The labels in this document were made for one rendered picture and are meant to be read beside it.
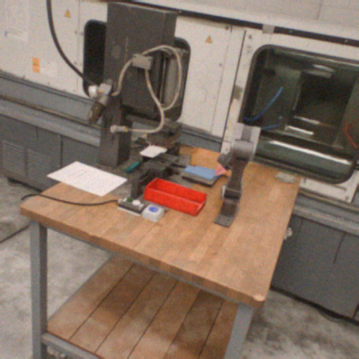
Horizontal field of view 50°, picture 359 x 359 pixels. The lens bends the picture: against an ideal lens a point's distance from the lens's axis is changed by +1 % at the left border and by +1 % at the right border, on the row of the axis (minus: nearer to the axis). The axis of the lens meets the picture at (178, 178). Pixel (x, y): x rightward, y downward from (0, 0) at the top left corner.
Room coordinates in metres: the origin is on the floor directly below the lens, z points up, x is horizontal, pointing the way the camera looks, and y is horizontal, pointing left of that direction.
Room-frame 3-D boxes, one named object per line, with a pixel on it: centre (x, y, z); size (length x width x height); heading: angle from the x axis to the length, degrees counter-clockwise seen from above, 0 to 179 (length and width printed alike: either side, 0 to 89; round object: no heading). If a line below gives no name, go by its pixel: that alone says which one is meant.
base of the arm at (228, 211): (1.45, -0.23, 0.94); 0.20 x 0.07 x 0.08; 161
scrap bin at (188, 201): (1.49, 0.00, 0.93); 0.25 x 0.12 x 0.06; 71
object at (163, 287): (1.64, -0.04, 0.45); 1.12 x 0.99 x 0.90; 161
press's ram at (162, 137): (1.74, 0.16, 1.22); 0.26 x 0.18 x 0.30; 71
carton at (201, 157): (1.94, -0.19, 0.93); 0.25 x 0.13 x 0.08; 71
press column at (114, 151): (1.82, 0.34, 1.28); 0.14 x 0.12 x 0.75; 161
